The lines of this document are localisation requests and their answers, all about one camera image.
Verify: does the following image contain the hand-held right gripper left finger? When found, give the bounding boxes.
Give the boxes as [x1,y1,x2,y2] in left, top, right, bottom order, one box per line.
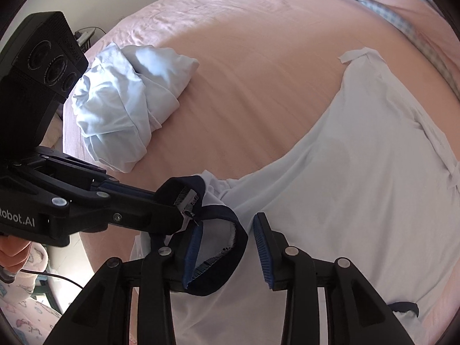
[43,228,202,345]

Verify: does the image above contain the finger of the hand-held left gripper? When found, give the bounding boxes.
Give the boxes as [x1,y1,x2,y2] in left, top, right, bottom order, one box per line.
[36,186,188,238]
[22,147,160,200]

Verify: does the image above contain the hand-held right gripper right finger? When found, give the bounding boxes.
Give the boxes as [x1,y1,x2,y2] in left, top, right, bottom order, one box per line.
[252,212,410,345]

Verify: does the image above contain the white shirt with navy trim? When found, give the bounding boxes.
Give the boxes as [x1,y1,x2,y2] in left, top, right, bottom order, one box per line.
[129,47,460,345]

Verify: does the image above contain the person's left forearm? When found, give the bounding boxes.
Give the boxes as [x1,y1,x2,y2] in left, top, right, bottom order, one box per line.
[9,241,49,299]

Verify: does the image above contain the person's left hand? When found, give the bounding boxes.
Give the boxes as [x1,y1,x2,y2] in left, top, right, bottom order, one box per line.
[0,236,33,274]

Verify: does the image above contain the crumpled white garment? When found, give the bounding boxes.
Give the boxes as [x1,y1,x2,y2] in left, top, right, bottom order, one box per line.
[72,42,200,173]

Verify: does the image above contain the person's printed pajamas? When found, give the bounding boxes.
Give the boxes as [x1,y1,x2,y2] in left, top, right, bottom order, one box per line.
[0,280,63,345]

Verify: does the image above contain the pink bed sheet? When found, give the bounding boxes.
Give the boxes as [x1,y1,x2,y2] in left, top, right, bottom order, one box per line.
[63,0,460,345]

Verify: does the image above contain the pink checked quilt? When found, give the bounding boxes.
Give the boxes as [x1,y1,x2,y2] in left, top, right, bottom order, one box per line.
[323,0,460,101]

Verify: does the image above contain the black cable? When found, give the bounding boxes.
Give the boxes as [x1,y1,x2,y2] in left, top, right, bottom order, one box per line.
[0,268,87,290]

